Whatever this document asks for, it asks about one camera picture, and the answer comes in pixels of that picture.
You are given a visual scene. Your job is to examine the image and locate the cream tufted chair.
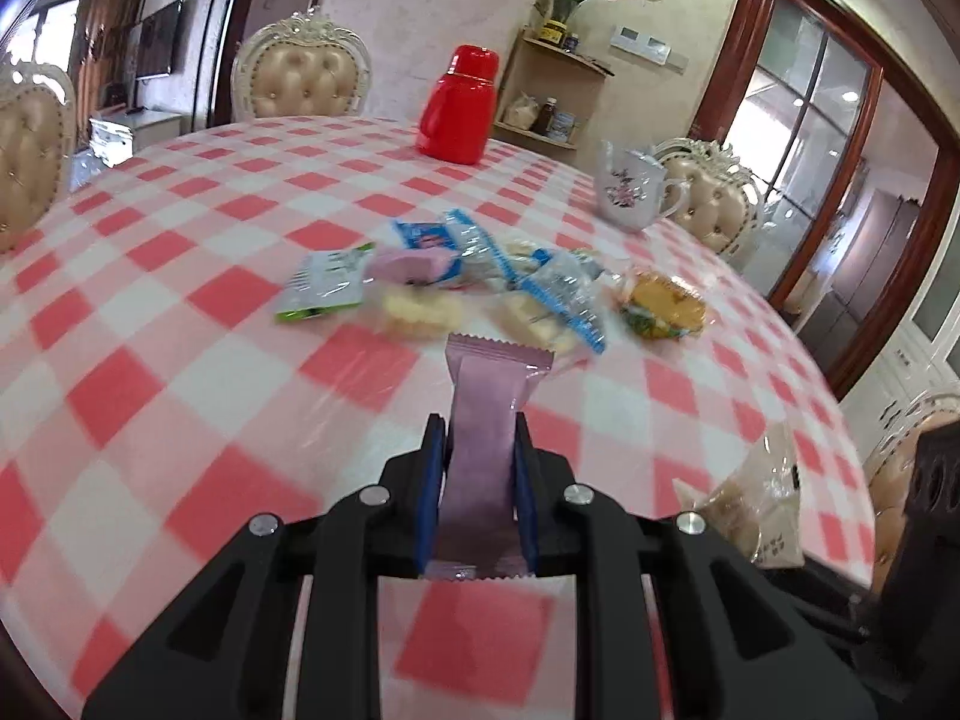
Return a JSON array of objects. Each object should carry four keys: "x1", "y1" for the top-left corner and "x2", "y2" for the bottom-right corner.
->
[
  {"x1": 862, "y1": 392, "x2": 960, "y2": 586},
  {"x1": 0, "y1": 60, "x2": 78, "y2": 256},
  {"x1": 651, "y1": 138, "x2": 766, "y2": 256},
  {"x1": 231, "y1": 7, "x2": 373, "y2": 123}
]

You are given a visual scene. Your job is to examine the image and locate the pink snack packet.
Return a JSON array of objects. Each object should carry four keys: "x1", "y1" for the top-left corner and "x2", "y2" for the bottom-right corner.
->
[{"x1": 435, "y1": 332, "x2": 554, "y2": 584}]

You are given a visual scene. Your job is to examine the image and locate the small purple snack packet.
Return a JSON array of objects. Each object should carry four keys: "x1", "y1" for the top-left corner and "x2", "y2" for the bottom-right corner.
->
[{"x1": 373, "y1": 246, "x2": 460, "y2": 287}]

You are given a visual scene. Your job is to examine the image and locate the green white snack packet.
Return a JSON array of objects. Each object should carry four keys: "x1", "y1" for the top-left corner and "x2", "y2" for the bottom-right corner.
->
[{"x1": 274, "y1": 242, "x2": 376, "y2": 325}]

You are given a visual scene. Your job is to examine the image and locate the white television cabinet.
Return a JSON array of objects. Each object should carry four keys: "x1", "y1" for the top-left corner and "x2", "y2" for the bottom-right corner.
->
[{"x1": 88, "y1": 106, "x2": 185, "y2": 162}]

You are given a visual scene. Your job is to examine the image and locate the red white checked tablecloth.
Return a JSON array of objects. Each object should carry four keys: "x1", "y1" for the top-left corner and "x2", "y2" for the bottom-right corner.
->
[{"x1": 0, "y1": 116, "x2": 878, "y2": 720}]

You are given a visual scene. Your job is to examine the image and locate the clear rice cracker packet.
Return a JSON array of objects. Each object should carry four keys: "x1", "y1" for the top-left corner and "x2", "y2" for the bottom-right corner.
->
[{"x1": 375, "y1": 281, "x2": 462, "y2": 346}]

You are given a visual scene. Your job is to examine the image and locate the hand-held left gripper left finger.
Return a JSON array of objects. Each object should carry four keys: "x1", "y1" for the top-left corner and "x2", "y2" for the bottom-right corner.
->
[{"x1": 81, "y1": 412, "x2": 455, "y2": 720}]

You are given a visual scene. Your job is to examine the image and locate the yellow sandwich cake packet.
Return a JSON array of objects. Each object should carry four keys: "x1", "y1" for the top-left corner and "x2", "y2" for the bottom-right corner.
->
[{"x1": 615, "y1": 270, "x2": 710, "y2": 342}]

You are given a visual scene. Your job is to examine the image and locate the wooden wall shelf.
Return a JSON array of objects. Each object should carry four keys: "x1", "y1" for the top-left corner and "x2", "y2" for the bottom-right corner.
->
[{"x1": 491, "y1": 28, "x2": 612, "y2": 151}]

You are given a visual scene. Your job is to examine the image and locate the blue striped clear packet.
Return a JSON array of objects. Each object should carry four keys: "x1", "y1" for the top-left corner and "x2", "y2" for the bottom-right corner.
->
[{"x1": 442, "y1": 210, "x2": 518, "y2": 290}]

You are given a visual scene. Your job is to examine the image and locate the wall television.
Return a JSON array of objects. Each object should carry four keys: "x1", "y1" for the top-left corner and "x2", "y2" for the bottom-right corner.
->
[{"x1": 133, "y1": 0, "x2": 185, "y2": 80}]

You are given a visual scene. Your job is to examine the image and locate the blue snack packet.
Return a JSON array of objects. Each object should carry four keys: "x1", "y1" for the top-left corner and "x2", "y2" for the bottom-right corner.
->
[{"x1": 394, "y1": 219, "x2": 455, "y2": 250}]

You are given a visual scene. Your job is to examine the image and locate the brown wooden door frame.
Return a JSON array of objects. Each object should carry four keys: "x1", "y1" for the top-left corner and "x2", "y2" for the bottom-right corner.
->
[{"x1": 690, "y1": 0, "x2": 960, "y2": 398}]

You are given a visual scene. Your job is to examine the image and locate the white floral pitcher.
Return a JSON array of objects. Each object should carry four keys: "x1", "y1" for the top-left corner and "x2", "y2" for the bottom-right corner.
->
[{"x1": 596, "y1": 140, "x2": 691, "y2": 232}]

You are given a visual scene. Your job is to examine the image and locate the red thermos jug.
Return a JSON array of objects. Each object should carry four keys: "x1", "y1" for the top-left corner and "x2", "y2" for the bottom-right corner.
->
[{"x1": 416, "y1": 45, "x2": 500, "y2": 166}]

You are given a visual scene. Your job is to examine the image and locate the clear plastic bag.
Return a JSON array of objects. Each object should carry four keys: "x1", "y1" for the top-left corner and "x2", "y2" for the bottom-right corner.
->
[{"x1": 675, "y1": 424, "x2": 807, "y2": 571}]

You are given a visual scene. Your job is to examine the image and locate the blue trim cracker packet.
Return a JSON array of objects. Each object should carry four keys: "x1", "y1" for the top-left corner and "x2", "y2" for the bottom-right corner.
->
[{"x1": 491, "y1": 244, "x2": 610, "y2": 357}]

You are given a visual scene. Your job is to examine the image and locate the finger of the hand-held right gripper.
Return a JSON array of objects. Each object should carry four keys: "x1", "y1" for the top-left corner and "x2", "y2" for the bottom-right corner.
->
[{"x1": 754, "y1": 561, "x2": 875, "y2": 616}]

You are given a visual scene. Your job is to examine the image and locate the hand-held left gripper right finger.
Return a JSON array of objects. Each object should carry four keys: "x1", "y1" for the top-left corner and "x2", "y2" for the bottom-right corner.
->
[{"x1": 512, "y1": 414, "x2": 878, "y2": 720}]

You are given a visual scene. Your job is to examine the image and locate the white wall switch panel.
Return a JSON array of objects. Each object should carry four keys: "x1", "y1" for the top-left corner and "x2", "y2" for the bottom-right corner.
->
[{"x1": 609, "y1": 24, "x2": 674, "y2": 61}]

